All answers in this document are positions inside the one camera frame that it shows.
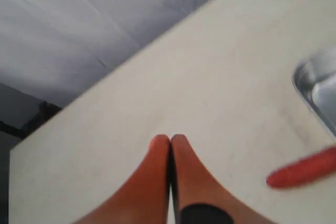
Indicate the red toy sausage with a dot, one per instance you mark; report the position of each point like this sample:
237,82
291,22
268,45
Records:
303,171

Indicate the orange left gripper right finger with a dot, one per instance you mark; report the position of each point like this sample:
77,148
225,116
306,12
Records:
198,196

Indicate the grey wrinkled backdrop cloth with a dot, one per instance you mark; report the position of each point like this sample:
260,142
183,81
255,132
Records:
55,50

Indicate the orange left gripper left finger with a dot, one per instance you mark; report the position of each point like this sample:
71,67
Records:
144,197

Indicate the steel two-compartment lunch box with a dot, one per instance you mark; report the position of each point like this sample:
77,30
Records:
314,81

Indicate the dark object at table edge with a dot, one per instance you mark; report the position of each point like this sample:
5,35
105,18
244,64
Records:
45,112

